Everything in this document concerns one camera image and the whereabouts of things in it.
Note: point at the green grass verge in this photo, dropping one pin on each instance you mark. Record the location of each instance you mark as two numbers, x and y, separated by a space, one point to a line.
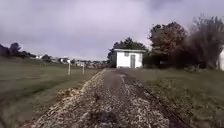
190 86

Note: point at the small white hut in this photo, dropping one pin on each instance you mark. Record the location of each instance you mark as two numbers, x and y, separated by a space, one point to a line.
125 60

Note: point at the grey gravel path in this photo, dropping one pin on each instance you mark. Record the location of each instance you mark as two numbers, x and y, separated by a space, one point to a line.
110 100

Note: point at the row of distant houses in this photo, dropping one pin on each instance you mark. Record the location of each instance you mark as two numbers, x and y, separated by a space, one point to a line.
78 62

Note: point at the green grass field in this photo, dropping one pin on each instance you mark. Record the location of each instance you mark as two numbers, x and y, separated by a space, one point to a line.
30 83

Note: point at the distant dark trees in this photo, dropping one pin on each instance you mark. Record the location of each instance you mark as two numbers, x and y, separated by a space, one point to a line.
13 50

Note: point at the brownish tree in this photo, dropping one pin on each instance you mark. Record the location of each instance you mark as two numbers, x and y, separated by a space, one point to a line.
166 40

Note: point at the bare bushy tree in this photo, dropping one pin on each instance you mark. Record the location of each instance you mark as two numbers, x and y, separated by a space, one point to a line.
206 43

